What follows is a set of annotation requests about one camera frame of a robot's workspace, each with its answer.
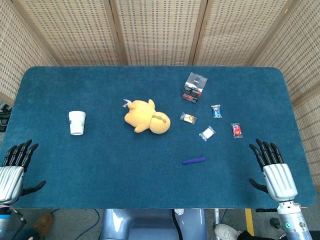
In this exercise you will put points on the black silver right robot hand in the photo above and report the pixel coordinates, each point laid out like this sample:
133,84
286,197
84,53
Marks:
278,180

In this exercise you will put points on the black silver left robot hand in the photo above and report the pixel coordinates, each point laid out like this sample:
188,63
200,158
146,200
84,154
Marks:
11,180

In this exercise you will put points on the purple flexible strip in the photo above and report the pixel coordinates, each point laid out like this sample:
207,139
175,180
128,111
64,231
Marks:
194,160

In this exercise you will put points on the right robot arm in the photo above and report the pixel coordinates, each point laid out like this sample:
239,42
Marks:
293,222

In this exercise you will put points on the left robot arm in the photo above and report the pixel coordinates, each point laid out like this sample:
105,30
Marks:
3,217

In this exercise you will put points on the brown shoe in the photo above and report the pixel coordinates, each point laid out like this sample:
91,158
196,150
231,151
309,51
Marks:
43,223

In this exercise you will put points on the red candy packet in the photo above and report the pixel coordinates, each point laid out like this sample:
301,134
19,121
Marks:
236,130

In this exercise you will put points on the metal table leg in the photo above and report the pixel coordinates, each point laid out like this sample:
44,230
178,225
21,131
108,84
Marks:
216,216

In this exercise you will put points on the white shoe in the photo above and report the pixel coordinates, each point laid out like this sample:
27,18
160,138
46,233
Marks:
226,231

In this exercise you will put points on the white candy packet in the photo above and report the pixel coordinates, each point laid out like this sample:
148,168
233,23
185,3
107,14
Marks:
207,133

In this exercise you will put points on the white paper cup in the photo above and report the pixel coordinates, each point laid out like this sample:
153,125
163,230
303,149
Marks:
77,123

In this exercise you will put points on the blue candy packet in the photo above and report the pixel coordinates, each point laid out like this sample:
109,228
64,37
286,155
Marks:
216,111

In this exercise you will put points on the yellow candy packet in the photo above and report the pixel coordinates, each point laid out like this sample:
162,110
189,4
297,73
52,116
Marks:
188,118

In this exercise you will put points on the blue carpet table mat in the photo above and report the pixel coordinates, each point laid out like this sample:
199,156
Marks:
125,170

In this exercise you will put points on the black coffee box clear case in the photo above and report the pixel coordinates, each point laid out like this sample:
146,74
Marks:
195,87

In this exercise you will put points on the blue-grey robot torso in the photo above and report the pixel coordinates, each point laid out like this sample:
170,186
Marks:
140,222

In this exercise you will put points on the yellow plush toy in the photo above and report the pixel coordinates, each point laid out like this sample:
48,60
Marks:
143,116

